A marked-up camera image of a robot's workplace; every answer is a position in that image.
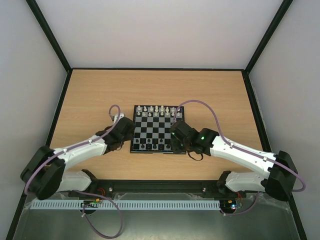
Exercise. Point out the right circuit board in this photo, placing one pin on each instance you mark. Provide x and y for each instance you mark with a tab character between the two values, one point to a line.
232	204

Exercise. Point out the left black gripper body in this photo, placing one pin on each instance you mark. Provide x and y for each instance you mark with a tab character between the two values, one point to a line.
128	138

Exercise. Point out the left circuit board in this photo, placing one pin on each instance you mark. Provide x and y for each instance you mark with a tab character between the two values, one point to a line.
91	203

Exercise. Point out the black and silver chessboard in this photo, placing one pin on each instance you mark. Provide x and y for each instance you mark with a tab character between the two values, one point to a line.
153	127

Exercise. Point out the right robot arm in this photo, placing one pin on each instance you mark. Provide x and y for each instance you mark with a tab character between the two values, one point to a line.
274	174

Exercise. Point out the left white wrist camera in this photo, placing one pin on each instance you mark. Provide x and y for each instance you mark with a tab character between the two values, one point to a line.
116	117

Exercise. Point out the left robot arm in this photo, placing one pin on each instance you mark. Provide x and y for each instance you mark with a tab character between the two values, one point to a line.
48	172

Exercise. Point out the black aluminium front rail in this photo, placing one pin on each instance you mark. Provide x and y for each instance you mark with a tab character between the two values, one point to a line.
216	189

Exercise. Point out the circuit board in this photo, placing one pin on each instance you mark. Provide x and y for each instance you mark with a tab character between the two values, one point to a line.
91	203
232	204

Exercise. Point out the light blue slotted cable duct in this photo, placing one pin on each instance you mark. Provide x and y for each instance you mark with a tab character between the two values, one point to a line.
127	205

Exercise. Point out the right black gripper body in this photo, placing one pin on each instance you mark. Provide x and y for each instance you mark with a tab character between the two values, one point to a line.
178	135

